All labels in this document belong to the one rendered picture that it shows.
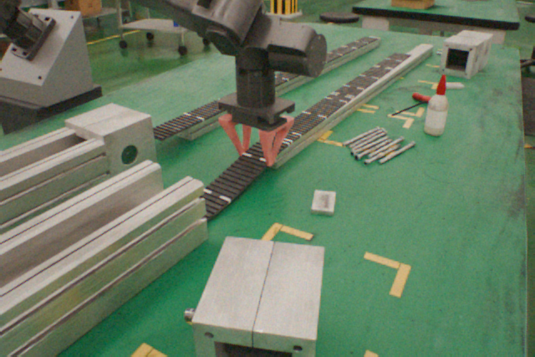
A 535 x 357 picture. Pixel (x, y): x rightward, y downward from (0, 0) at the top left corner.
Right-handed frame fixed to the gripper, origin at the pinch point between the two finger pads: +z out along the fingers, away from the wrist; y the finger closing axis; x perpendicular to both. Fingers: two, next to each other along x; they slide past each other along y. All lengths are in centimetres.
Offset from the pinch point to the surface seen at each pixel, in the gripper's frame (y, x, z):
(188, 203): 5.1, -19.9, -4.0
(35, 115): -61, -6, 5
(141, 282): 5.1, -27.9, 1.8
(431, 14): -25, 195, 4
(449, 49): 11, 78, -4
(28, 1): -814, 358, 55
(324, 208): 14.2, -3.7, 2.3
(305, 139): 1.5, 12.7, 1.6
